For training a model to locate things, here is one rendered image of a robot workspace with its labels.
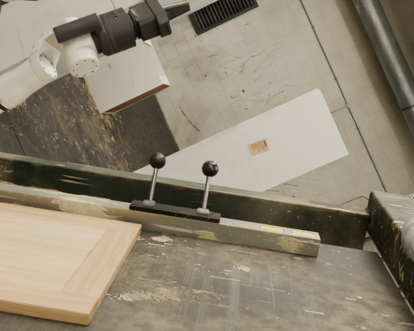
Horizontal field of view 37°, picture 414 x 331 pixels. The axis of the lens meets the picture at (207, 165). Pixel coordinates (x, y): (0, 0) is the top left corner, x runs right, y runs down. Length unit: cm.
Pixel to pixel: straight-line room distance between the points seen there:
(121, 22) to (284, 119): 374
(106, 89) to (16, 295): 554
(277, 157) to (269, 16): 478
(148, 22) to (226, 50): 818
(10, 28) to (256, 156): 219
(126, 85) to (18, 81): 503
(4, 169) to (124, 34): 54
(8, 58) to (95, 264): 289
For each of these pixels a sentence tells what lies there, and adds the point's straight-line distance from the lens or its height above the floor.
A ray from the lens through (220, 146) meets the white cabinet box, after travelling 503.
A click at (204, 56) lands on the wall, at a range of 953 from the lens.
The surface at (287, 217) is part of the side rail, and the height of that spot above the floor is 163.
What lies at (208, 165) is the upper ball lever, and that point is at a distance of 137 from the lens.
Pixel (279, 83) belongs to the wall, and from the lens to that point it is 941.
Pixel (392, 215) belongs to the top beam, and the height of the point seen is 186.
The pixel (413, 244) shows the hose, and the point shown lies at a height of 183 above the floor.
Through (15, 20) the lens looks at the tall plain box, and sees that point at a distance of 391.
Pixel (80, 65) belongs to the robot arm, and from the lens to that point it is 132.
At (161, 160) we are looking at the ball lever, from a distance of 138.
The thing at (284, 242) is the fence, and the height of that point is 162.
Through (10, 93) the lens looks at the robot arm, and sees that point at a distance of 140.
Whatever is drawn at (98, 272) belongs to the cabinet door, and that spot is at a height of 134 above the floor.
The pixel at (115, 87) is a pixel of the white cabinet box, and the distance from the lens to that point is 642.
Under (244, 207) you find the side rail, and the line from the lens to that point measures 157.
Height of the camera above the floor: 174
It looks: 9 degrees down
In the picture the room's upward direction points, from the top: 66 degrees clockwise
